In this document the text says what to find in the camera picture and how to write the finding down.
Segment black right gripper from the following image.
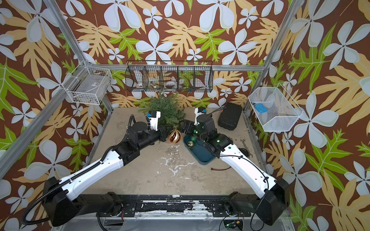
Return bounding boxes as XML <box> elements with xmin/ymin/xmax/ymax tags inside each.
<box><xmin>179</xmin><ymin>119</ymin><xmax>210</xmax><ymax>145</ymax></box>

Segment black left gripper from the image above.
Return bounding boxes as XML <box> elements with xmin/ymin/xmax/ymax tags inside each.
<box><xmin>136</xmin><ymin>123</ymin><xmax>172</xmax><ymax>152</ymax></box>

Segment red gold striped ornament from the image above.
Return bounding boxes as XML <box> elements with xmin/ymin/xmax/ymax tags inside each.
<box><xmin>168</xmin><ymin>129</ymin><xmax>182</xmax><ymax>143</ymax></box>

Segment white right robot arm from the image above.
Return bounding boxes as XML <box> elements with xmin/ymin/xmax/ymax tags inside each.
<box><xmin>180</xmin><ymin>114</ymin><xmax>289</xmax><ymax>226</ymax></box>

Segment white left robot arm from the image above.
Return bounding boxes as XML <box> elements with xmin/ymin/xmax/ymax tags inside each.
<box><xmin>21</xmin><ymin>111</ymin><xmax>166</xmax><ymax>226</ymax></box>

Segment small green christmas tree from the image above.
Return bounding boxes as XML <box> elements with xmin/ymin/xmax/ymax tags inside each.
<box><xmin>139</xmin><ymin>93</ymin><xmax>186</xmax><ymax>130</ymax></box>

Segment teal plastic tray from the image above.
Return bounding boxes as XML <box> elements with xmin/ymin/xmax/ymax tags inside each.
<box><xmin>183</xmin><ymin>135</ymin><xmax>216</xmax><ymax>165</ymax></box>

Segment black plastic case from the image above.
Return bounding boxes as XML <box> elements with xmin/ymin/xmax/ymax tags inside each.
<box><xmin>218</xmin><ymin>103</ymin><xmax>242</xmax><ymax>131</ymax></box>

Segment metal wrench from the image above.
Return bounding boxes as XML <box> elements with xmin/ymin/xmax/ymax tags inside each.
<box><xmin>240</xmin><ymin>139</ymin><xmax>253</xmax><ymax>158</ymax></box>

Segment blue object in basket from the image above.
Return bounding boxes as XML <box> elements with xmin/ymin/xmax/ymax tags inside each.
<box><xmin>254</xmin><ymin>104</ymin><xmax>268</xmax><ymax>113</ymax></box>

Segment white mesh angled basket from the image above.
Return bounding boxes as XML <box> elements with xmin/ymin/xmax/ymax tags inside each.
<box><xmin>248</xmin><ymin>84</ymin><xmax>304</xmax><ymax>133</ymax></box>

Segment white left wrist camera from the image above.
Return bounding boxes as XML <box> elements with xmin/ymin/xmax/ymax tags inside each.
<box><xmin>146</xmin><ymin>111</ymin><xmax>161</xmax><ymax>131</ymax></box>

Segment black wire wall basket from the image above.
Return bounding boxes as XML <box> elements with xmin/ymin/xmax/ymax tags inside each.
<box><xmin>123</xmin><ymin>60</ymin><xmax>214</xmax><ymax>92</ymax></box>

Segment aluminium corner frame post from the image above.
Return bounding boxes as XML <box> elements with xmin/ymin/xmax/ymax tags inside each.
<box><xmin>44</xmin><ymin>1</ymin><xmax>113</xmax><ymax>113</ymax></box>

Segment right aluminium frame post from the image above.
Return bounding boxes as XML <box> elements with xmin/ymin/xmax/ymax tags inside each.
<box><xmin>242</xmin><ymin>0</ymin><xmax>301</xmax><ymax>113</ymax></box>

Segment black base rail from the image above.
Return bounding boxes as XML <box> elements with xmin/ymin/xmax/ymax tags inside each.
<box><xmin>73</xmin><ymin>192</ymin><xmax>260</xmax><ymax>220</ymax></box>

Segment white wire square basket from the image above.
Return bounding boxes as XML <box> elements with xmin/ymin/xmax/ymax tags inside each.
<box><xmin>64</xmin><ymin>61</ymin><xmax>112</xmax><ymax>105</ymax></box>

